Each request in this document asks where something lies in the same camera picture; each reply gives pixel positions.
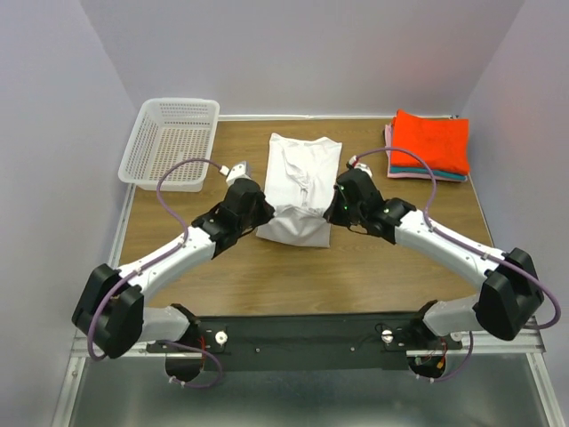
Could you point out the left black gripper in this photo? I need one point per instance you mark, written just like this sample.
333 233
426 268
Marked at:
267 211

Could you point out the left aluminium side rail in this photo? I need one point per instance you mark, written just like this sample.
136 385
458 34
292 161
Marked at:
121 228

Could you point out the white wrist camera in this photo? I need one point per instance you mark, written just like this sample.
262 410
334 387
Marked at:
241 170
356 163

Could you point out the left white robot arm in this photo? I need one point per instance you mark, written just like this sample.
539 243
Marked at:
112 310

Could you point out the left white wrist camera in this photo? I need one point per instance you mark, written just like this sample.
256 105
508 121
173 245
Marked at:
241 170

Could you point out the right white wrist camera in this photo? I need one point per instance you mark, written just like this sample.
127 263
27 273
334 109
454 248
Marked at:
356 163

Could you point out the orange folded t shirt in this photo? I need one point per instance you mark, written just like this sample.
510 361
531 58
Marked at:
441 143

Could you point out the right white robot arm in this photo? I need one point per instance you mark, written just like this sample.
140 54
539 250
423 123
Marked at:
506 295

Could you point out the white plastic laundry basket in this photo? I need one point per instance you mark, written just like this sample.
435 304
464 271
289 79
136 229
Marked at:
166 132

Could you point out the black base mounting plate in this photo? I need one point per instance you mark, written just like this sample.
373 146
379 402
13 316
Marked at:
316 342

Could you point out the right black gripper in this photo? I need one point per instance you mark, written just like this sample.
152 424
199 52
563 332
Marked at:
332 213

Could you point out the white t shirt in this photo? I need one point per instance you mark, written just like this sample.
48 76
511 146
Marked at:
299 185

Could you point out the teal folded t shirt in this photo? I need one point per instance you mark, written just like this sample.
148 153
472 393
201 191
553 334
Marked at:
440 175

